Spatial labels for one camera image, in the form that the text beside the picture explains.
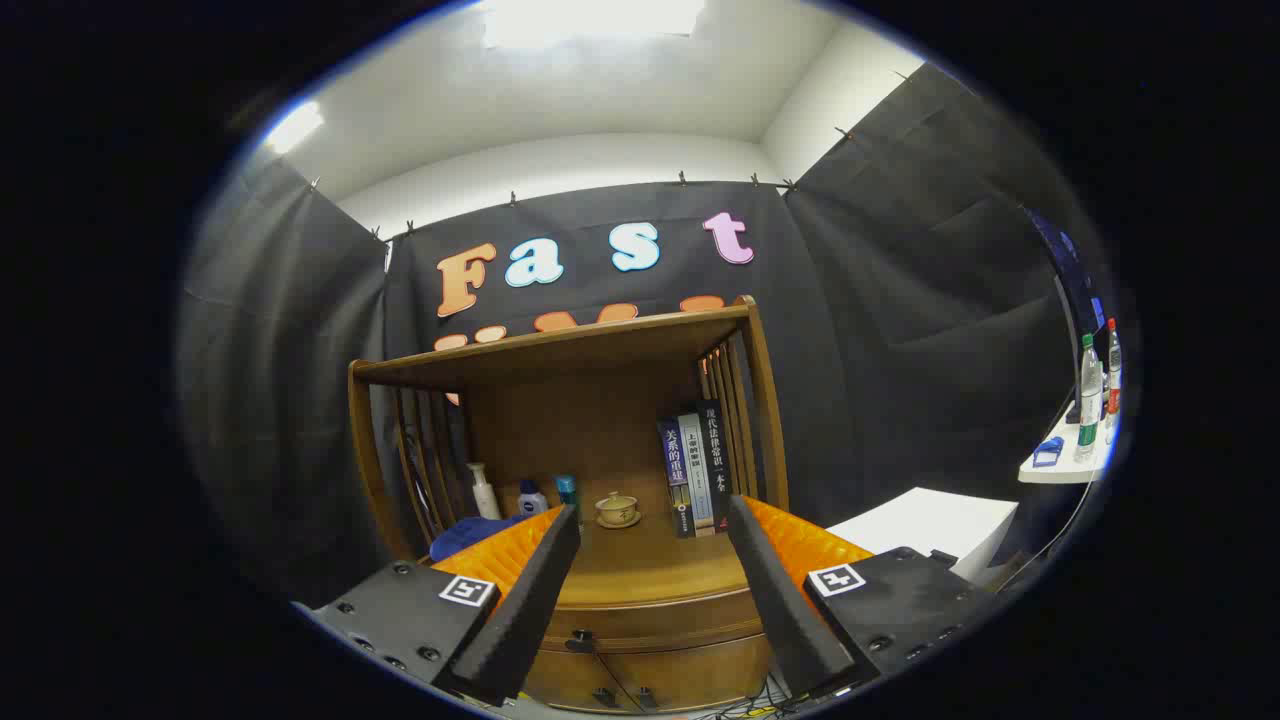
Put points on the beige lidded tea cup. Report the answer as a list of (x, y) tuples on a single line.
[(617, 508)]

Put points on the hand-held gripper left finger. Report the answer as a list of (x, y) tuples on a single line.
[(530, 600)]

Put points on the white pump bottle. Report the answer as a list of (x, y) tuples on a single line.
[(485, 498)]

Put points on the wooden drawer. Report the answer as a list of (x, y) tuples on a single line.
[(680, 665)]

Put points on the white bottle with blue cap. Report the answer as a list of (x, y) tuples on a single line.
[(531, 502)]

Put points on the teal bottle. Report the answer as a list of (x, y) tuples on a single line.
[(567, 490)]

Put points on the wooden cabinet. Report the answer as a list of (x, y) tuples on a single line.
[(600, 400)]

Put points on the black book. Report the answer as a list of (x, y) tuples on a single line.
[(716, 460)]

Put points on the black backdrop cloth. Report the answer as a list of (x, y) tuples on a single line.
[(900, 300)]

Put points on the wooden countertop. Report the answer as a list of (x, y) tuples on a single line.
[(640, 570)]

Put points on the blue towel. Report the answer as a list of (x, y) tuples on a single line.
[(470, 535)]

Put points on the white side shelf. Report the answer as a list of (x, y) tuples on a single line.
[(1060, 470)]

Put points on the white book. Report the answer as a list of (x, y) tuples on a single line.
[(696, 470)]

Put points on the red cap water bottle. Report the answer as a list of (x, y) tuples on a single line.
[(1113, 380)]

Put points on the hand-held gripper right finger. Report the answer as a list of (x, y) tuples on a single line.
[(780, 600)]

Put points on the small blue object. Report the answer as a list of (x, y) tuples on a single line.
[(1047, 452)]

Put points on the white machine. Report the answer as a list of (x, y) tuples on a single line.
[(930, 525)]

